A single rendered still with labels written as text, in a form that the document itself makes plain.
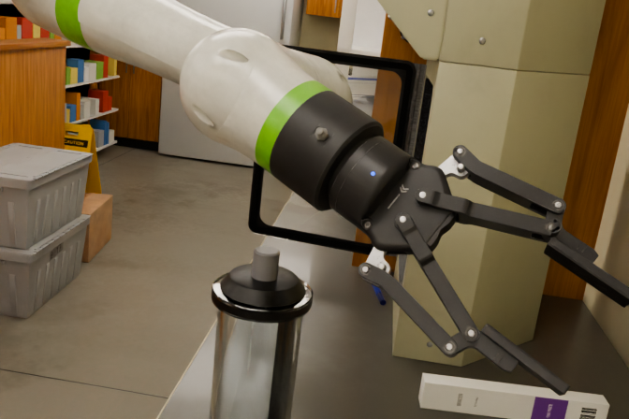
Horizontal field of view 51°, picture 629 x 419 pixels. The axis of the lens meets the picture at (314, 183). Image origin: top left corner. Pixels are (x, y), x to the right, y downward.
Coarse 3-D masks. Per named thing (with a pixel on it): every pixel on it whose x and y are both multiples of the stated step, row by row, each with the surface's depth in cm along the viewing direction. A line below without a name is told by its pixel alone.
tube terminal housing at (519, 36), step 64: (448, 0) 92; (512, 0) 91; (576, 0) 97; (448, 64) 94; (512, 64) 93; (576, 64) 102; (448, 128) 96; (512, 128) 96; (576, 128) 107; (448, 256) 100; (512, 256) 105; (448, 320) 103; (512, 320) 111
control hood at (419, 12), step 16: (384, 0) 93; (400, 0) 92; (416, 0) 92; (432, 0) 92; (400, 16) 93; (416, 16) 93; (432, 16) 92; (416, 32) 93; (432, 32) 93; (416, 48) 94; (432, 48) 93
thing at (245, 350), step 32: (224, 320) 68; (256, 320) 66; (288, 320) 67; (224, 352) 69; (256, 352) 67; (288, 352) 69; (224, 384) 69; (256, 384) 68; (288, 384) 71; (224, 416) 70; (256, 416) 69; (288, 416) 73
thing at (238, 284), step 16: (256, 256) 68; (272, 256) 68; (240, 272) 70; (256, 272) 69; (272, 272) 69; (288, 272) 72; (224, 288) 68; (240, 288) 67; (256, 288) 67; (272, 288) 67; (288, 288) 68; (304, 288) 71; (256, 304) 66; (272, 304) 66; (288, 304) 67
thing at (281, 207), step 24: (312, 48) 128; (360, 72) 127; (384, 72) 126; (360, 96) 128; (384, 96) 127; (384, 120) 128; (264, 192) 137; (288, 192) 136; (264, 216) 139; (288, 216) 137; (312, 216) 136; (336, 216) 135; (360, 240) 135
